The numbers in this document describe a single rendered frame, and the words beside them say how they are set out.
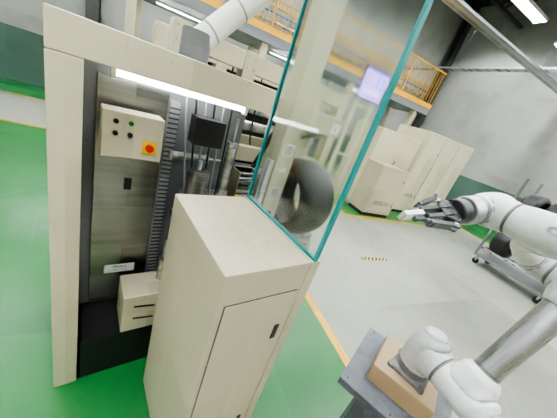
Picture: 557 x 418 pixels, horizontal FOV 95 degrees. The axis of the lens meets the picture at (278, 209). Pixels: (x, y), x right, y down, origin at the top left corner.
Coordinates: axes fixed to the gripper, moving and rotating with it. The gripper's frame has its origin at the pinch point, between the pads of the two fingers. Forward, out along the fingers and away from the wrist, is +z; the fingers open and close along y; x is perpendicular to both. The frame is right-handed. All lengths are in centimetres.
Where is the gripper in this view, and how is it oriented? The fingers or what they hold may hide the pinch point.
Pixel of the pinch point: (411, 215)
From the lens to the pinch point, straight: 79.9
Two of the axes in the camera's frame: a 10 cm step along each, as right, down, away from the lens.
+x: 2.4, -5.9, -7.7
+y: -2.4, -8.0, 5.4
